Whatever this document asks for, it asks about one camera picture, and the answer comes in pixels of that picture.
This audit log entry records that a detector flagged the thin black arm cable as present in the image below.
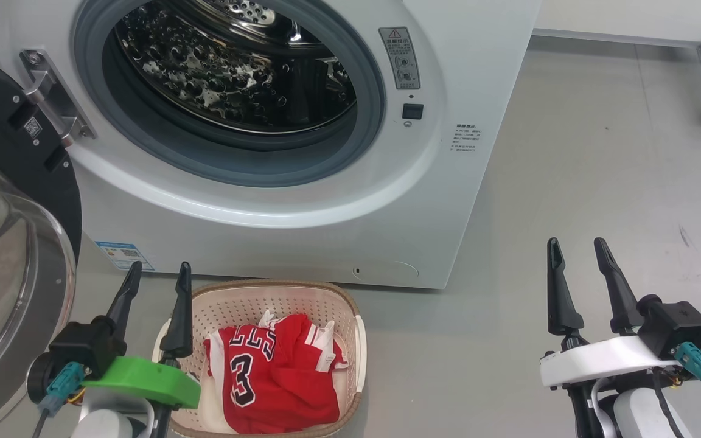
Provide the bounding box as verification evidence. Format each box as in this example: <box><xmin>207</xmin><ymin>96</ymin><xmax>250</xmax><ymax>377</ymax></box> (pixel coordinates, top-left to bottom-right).
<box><xmin>652</xmin><ymin>368</ymin><xmax>686</xmax><ymax>438</ymax></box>

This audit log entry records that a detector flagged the cream perforated laundry basket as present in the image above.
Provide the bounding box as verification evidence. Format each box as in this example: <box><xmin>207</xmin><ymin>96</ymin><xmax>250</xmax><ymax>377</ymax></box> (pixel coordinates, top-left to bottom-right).
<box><xmin>152</xmin><ymin>279</ymin><xmax>368</xmax><ymax>438</ymax></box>

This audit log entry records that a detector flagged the white front-load washing machine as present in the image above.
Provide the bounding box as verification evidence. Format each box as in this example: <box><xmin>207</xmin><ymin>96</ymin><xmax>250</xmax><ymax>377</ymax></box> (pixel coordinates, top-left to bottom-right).
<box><xmin>0</xmin><ymin>0</ymin><xmax>543</xmax><ymax>290</ymax></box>

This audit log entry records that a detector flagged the white panel board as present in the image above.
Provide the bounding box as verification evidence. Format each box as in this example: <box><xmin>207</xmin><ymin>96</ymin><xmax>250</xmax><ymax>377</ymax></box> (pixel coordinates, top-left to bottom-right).
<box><xmin>533</xmin><ymin>0</ymin><xmax>701</xmax><ymax>49</ymax></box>

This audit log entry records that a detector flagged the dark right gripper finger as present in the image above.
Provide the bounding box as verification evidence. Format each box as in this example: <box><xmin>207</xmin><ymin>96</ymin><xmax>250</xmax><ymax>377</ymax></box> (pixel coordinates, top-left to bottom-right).
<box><xmin>593</xmin><ymin>237</ymin><xmax>644</xmax><ymax>335</ymax></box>
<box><xmin>546</xmin><ymin>237</ymin><xmax>585</xmax><ymax>337</ymax></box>

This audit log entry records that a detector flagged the round filter cover flap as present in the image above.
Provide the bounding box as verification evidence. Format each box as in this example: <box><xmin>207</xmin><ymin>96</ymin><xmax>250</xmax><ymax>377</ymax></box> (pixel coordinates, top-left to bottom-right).
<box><xmin>350</xmin><ymin>260</ymin><xmax>419</xmax><ymax>282</ymax></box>

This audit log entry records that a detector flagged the silver metal door hinge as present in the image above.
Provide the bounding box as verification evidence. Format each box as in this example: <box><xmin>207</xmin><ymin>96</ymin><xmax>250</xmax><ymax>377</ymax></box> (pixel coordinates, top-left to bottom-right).
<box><xmin>20</xmin><ymin>49</ymin><xmax>97</xmax><ymax>148</ymax></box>

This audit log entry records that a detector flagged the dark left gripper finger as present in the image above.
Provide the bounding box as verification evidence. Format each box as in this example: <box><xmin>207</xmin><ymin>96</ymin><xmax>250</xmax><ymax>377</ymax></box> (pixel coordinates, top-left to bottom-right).
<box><xmin>106</xmin><ymin>262</ymin><xmax>143</xmax><ymax>341</ymax></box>
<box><xmin>160</xmin><ymin>262</ymin><xmax>194</xmax><ymax>360</ymax></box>

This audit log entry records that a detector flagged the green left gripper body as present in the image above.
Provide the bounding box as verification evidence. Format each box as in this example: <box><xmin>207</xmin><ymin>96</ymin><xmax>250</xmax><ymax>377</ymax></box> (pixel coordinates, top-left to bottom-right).
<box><xmin>83</xmin><ymin>356</ymin><xmax>201</xmax><ymax>409</ymax></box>

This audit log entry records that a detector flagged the red basketball jersey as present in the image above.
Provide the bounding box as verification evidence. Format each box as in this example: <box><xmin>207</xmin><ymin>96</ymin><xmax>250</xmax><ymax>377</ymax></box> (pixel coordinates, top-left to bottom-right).
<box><xmin>203</xmin><ymin>310</ymin><xmax>349</xmax><ymax>434</ymax></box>

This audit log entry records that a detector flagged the blue energy label sticker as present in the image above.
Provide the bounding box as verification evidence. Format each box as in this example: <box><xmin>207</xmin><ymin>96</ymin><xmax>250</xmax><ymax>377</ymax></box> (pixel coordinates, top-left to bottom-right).
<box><xmin>95</xmin><ymin>240</ymin><xmax>155</xmax><ymax>272</ymax></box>

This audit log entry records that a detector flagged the stainless steel washer drum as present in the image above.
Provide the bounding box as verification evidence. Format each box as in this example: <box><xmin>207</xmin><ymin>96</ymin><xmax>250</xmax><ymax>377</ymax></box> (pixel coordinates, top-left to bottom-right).
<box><xmin>113</xmin><ymin>0</ymin><xmax>358</xmax><ymax>136</ymax></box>

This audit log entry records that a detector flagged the teal-plug left camera cable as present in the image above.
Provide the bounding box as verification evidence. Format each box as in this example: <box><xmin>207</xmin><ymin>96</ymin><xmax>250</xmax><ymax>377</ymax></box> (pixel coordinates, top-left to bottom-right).
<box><xmin>31</xmin><ymin>362</ymin><xmax>86</xmax><ymax>438</ymax></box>

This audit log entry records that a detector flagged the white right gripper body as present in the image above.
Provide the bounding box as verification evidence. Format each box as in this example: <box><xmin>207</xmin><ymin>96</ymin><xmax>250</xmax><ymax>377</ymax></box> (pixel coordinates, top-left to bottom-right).
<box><xmin>539</xmin><ymin>332</ymin><xmax>683</xmax><ymax>390</ymax></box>

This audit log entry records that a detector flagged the grey rubber door seal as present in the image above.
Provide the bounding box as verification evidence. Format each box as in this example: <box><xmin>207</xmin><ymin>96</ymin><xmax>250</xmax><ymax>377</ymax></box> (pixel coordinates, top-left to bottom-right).
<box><xmin>72</xmin><ymin>0</ymin><xmax>386</xmax><ymax>188</ymax></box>

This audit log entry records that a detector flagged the grey warning sticker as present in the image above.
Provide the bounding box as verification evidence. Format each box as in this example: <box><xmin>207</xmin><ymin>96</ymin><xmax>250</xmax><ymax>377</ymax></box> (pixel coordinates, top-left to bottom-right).
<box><xmin>378</xmin><ymin>26</ymin><xmax>422</xmax><ymax>91</ymax></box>

